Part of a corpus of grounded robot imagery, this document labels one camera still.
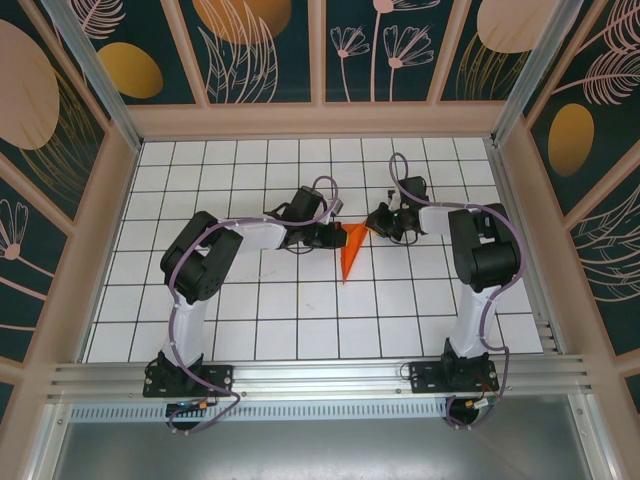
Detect orange cloth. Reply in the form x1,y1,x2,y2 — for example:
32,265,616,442
335,222,371,286

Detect grey metal shelf sheet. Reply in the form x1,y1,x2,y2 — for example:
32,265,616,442
49,419,601,480

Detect small electronics board with connector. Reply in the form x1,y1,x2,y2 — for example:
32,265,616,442
166,398,219,416
446,394,501,426

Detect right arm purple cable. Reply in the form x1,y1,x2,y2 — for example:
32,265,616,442
388,152,529,431

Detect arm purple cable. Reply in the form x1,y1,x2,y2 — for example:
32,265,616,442
388,152,529,431
168,174,342,437

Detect aluminium table side rail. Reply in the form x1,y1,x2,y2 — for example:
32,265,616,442
485,139,560,355

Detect long aluminium mounting rail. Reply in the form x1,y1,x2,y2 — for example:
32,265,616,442
47,353,596,402

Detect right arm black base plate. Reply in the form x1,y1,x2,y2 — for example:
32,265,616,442
408,359,500,396

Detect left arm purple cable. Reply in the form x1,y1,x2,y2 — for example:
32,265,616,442
168,174,342,437

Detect slotted grey cable duct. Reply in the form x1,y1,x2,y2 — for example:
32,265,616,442
69,399,454,425

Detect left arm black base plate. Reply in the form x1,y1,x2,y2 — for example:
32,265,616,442
143,363,236,399

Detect aluminium corner post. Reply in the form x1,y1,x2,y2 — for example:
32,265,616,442
490,0,587,149
42,0,145,152

